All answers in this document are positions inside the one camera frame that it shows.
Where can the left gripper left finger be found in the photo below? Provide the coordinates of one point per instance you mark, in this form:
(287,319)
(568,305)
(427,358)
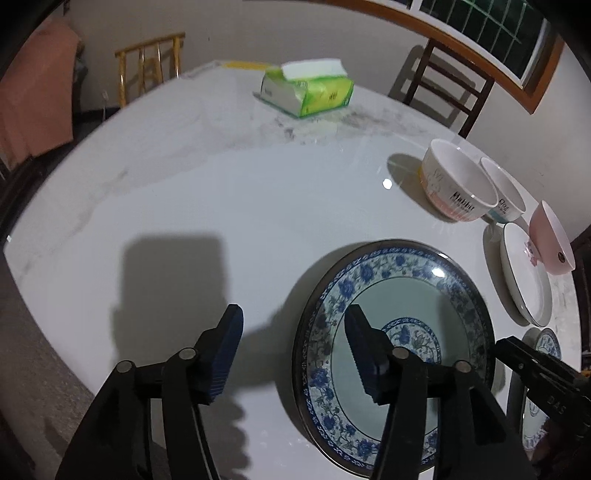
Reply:
(219,346)

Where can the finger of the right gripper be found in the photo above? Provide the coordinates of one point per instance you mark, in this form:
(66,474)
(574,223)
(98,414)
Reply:
(546,377)

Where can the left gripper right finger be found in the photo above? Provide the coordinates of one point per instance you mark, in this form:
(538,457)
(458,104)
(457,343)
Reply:
(372,352)

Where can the large blue floral plate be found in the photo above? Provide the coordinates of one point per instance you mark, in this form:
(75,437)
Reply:
(422,299)

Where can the white pink-flower plate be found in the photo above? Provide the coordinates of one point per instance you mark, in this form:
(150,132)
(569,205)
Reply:
(526,276)

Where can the pink bowl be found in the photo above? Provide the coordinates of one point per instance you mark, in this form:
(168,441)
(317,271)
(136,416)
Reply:
(551,240)

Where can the white Dog bowl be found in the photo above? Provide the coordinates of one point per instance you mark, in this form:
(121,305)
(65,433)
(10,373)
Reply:
(511,205)

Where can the white Rabbit bowl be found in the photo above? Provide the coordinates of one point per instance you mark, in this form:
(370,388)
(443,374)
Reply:
(455,184)

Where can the green tissue box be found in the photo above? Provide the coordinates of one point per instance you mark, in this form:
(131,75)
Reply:
(306,88)

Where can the yellow label on table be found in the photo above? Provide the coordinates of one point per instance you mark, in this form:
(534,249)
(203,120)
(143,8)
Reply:
(244,65)

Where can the bamboo chair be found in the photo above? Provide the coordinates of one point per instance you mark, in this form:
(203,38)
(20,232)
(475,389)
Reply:
(150,54)

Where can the pink cloth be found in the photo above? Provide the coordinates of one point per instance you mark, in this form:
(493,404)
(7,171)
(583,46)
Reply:
(36,94)

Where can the wooden framed window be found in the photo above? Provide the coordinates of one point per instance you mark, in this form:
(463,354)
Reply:
(509,40)

